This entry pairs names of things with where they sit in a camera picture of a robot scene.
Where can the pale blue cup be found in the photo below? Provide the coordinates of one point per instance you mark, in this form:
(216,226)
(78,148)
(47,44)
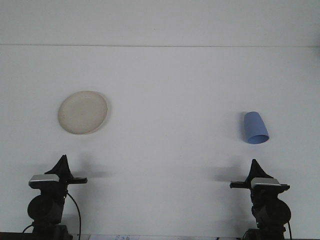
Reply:
(255,125)

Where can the pale round plate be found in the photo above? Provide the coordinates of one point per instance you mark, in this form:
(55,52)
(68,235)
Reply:
(82,112)

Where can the grey camera box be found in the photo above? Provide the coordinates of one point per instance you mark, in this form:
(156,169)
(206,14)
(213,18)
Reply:
(265,182)
(43,178)

